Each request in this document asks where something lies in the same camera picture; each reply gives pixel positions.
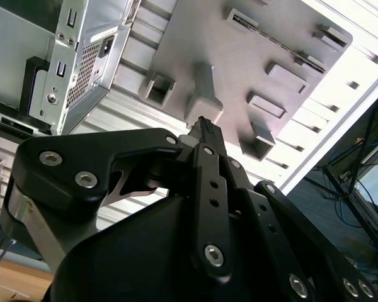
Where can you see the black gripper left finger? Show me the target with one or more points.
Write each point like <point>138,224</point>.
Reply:
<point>66,163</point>

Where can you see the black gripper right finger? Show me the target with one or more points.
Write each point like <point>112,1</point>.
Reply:
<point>266,217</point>

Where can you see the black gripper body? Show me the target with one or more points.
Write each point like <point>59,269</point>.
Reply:
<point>129,258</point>

